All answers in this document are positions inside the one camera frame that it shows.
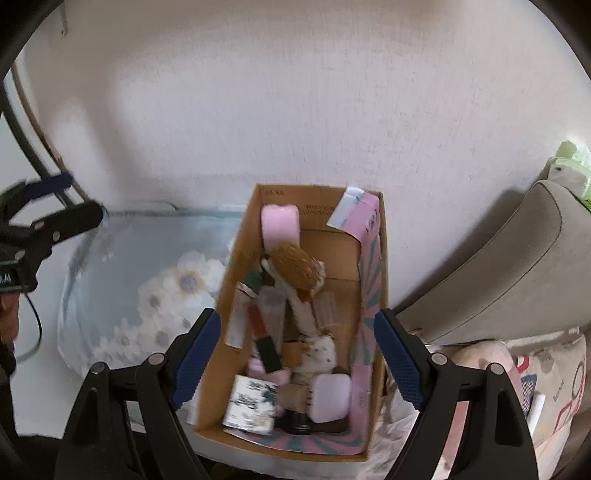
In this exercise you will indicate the green packet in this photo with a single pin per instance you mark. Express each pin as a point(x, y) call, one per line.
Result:
point(572, 161)

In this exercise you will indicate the black and red tube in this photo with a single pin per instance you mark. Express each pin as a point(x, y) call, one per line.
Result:
point(268, 350)

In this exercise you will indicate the pink fluffy scrunchie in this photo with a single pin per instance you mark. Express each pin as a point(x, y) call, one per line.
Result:
point(279, 226)

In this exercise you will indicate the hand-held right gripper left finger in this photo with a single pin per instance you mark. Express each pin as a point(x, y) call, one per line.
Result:
point(198, 360)

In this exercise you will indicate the black curved frame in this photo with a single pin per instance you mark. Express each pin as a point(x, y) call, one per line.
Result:
point(19, 129)

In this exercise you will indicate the grey sofa cushion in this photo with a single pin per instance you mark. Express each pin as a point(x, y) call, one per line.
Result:
point(508, 258)

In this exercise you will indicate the white spotted plush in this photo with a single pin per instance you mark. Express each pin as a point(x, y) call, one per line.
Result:
point(321, 355)

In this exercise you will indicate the small pink item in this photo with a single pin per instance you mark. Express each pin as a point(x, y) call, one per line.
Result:
point(256, 367)

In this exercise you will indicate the printed cushion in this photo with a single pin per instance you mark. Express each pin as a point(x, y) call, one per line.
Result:
point(554, 383)

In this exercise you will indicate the floral blue tablecloth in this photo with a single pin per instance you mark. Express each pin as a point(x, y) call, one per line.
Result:
point(115, 258)

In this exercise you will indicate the brown plush toy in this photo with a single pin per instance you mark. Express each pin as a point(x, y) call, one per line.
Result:
point(293, 267)

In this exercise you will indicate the white printed small box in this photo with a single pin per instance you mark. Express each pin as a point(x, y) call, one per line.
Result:
point(249, 401)

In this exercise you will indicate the wooden edge strip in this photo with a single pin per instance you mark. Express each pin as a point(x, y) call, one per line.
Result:
point(54, 152)

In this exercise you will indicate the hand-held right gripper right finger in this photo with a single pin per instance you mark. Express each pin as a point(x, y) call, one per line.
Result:
point(399, 360)

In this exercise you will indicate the small green item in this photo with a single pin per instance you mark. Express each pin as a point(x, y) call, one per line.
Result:
point(253, 279)

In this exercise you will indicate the pale pink cushion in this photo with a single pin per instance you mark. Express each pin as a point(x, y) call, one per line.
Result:
point(480, 353)

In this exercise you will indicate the pink cardboard box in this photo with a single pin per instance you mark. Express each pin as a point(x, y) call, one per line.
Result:
point(323, 249)

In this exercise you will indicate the beige squeeze tube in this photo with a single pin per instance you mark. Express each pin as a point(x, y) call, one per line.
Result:
point(274, 314)

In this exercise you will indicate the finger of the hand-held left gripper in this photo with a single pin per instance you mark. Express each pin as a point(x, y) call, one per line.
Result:
point(46, 184)
point(69, 221)

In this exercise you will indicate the person's left hand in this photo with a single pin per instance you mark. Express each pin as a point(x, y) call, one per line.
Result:
point(9, 318)

